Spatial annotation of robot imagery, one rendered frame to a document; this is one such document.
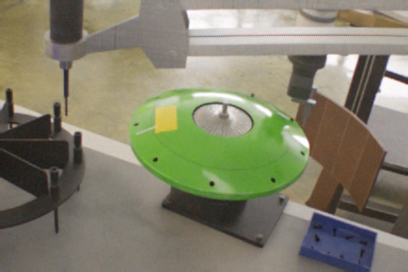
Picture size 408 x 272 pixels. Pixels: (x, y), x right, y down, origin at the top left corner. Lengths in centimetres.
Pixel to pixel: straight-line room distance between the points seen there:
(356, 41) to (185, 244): 49
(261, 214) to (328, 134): 55
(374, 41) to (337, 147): 90
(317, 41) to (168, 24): 16
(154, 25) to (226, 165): 33
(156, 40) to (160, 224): 46
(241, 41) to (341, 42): 11
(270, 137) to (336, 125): 58
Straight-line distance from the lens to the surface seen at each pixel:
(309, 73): 104
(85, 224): 96
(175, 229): 96
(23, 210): 88
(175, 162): 84
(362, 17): 194
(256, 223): 98
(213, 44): 59
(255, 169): 85
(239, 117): 94
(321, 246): 99
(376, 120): 273
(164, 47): 58
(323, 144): 153
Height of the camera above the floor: 159
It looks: 35 degrees down
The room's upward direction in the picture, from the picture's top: 9 degrees clockwise
